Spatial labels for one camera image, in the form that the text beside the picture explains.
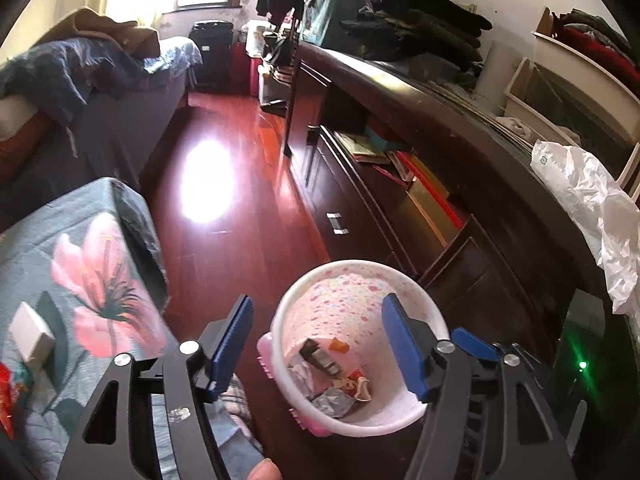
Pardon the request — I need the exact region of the red white snack bag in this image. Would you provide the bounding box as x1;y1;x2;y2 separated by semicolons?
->
333;370;372;403

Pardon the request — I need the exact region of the white paper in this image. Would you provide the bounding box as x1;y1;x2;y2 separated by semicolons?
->
286;353;318;400

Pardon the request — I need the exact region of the orange plastic squirrel toy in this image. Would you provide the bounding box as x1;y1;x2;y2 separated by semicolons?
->
329;338;350;354

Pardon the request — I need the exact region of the pink dotted trash bin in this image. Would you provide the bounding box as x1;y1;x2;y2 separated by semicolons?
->
256;259;449;438

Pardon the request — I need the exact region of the person's left hand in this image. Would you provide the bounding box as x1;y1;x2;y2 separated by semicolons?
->
247;458;283;480

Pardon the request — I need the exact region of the white small box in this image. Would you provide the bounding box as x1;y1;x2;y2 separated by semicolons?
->
9;301;56;370

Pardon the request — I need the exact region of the white plastic bag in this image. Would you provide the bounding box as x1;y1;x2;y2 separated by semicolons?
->
530;140;639;320

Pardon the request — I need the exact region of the dark wooden sideboard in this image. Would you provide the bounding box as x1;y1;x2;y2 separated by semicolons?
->
283;44;606;361

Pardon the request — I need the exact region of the bed with dark sheet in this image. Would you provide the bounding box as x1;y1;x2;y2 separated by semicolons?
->
1;74;186;230

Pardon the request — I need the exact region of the folded red grey quilt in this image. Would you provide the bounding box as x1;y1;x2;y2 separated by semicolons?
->
0;96;53;184

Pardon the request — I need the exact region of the white wooden rack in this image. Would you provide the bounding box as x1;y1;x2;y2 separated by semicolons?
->
504;8;639;200

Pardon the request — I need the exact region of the dark blue blanket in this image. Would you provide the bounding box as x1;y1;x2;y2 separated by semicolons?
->
1;37;203;127

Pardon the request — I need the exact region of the pile of dark clothes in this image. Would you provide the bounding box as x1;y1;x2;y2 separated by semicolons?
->
341;0;492;72

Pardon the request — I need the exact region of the black suitcase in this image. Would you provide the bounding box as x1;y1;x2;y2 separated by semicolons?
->
189;20;233;88

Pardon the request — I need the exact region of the teal storage box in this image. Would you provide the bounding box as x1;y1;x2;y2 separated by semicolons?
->
299;0;364;54

